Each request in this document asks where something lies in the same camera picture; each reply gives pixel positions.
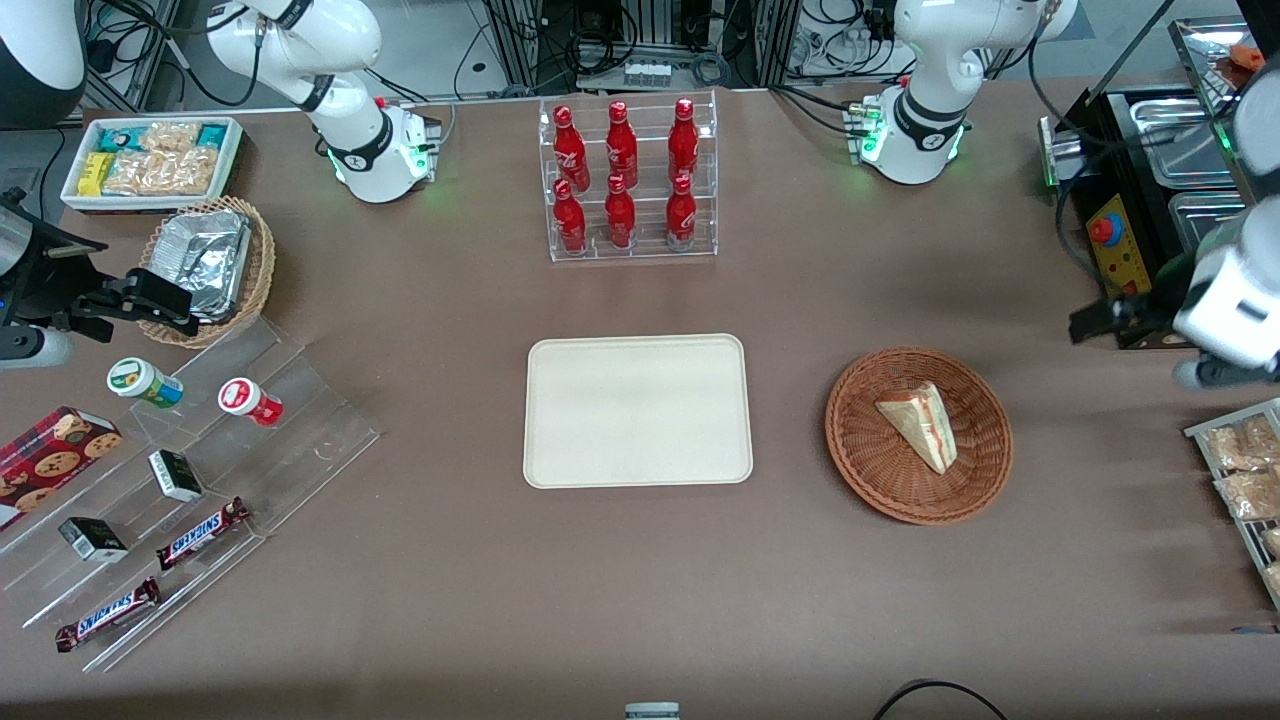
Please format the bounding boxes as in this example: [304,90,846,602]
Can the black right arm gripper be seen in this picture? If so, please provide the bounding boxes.
[5,225,197,344]

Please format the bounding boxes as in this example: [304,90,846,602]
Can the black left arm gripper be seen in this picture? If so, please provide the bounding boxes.
[1068,253,1206,347]

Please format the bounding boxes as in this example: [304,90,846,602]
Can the triangle sandwich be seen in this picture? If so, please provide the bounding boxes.
[875,381,959,475]

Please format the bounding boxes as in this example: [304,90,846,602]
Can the light tan wicker basket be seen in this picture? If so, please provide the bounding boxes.
[138,196,277,349]

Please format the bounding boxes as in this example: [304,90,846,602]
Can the brown round wicker basket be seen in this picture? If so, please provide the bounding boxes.
[825,346,1014,526]

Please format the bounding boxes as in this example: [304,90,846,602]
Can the shiny steel serving tray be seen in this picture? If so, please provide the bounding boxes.
[1168,15,1280,113]

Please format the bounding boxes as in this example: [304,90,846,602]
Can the cream rectangular tray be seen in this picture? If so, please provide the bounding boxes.
[523,334,754,490]

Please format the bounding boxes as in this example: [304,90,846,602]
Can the green lid yogurt cup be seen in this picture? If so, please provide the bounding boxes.
[107,357,185,409]

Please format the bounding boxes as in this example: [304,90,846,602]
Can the stacked aluminium foil trays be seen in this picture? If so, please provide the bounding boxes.
[150,208,253,321]

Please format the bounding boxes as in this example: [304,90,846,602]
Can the clear cracker bag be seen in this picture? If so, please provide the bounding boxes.
[103,148,219,197]
[138,121,201,154]

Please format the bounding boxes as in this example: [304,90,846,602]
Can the red lid yogurt cup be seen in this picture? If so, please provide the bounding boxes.
[218,377,284,428]

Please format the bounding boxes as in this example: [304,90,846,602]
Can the black food warmer machine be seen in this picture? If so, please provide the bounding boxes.
[1038,85,1280,351]

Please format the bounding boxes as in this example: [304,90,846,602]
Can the red chocolate chip cookie box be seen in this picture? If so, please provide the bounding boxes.
[0,405,124,531]

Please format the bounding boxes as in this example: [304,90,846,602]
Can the small black carton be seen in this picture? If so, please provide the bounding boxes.
[58,517,129,563]
[148,449,204,503]

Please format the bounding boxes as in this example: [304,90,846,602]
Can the white plastic snack bin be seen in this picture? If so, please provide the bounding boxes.
[60,116,245,214]

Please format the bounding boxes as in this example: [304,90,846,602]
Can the clear acrylic stepped display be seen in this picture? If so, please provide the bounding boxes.
[0,318,381,673]

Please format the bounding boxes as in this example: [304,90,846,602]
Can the Snickers chocolate bar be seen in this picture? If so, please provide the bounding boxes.
[155,497,251,571]
[55,577,163,653]

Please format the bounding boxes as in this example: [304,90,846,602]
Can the red soda bottle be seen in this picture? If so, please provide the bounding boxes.
[666,174,698,248]
[606,101,639,190]
[553,106,590,192]
[553,179,588,254]
[605,175,637,250]
[668,98,700,187]

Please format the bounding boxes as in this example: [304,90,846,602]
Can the clear acrylic bottle rack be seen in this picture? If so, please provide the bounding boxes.
[538,90,719,263]

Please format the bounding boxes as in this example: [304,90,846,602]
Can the black cable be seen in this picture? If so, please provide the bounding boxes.
[872,680,1011,720]

